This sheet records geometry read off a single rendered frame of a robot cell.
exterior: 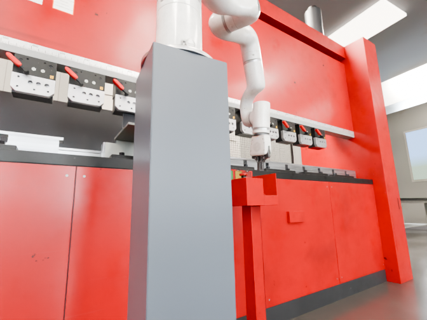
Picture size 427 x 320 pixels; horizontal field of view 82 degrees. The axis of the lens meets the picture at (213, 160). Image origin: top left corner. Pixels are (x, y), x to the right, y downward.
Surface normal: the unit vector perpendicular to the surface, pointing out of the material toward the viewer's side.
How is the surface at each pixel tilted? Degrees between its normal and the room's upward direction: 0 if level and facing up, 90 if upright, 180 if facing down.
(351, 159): 90
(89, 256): 90
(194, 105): 90
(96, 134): 90
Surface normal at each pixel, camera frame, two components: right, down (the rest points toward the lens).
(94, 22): 0.55, -0.17
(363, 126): -0.84, -0.08
